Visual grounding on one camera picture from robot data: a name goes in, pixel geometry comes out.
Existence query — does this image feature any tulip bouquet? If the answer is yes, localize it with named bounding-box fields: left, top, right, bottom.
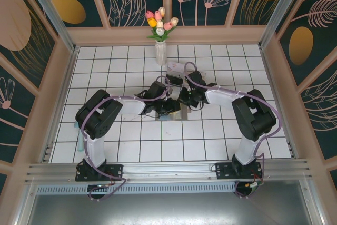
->
left=145, top=6, right=180, bottom=44

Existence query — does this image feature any green circuit board with wires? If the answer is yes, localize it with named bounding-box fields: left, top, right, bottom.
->
left=243, top=174, right=265, bottom=192

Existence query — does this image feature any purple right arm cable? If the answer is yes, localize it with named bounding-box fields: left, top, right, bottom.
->
left=183, top=61, right=280, bottom=199

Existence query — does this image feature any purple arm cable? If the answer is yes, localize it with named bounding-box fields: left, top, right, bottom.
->
left=183, top=61, right=280, bottom=199
left=80, top=75, right=172, bottom=201

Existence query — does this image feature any steel sheet panel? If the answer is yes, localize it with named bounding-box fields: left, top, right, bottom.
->
left=15, top=180, right=327, bottom=225

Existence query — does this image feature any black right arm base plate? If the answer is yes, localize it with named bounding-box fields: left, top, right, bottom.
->
left=215, top=161, right=264, bottom=181

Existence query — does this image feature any grey card holder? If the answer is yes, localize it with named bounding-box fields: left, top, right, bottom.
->
left=155, top=103, right=192, bottom=122

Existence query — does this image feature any aluminium frame post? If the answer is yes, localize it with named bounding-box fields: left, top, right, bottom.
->
left=259, top=0, right=303, bottom=50
left=21, top=0, right=77, bottom=52

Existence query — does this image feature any teal tool with wooden handle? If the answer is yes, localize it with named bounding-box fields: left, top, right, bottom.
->
left=74, top=120, right=85, bottom=153

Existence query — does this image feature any slotted grey cable duct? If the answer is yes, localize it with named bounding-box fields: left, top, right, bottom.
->
left=36, top=184, right=239, bottom=194

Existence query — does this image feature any aluminium mounting rail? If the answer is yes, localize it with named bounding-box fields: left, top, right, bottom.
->
left=25, top=159, right=314, bottom=184

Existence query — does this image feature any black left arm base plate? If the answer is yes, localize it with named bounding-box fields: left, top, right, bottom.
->
left=75, top=163, right=124, bottom=182

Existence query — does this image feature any white ribbed vase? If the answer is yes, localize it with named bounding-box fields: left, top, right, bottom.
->
left=154, top=40, right=167, bottom=66

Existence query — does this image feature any black card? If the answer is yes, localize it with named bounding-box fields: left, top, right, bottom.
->
left=165, top=74, right=184, bottom=86

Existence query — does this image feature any lilac floral card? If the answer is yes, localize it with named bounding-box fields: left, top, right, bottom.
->
left=167, top=61, right=185, bottom=74

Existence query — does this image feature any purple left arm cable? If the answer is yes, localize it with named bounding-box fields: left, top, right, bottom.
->
left=80, top=75, right=172, bottom=201

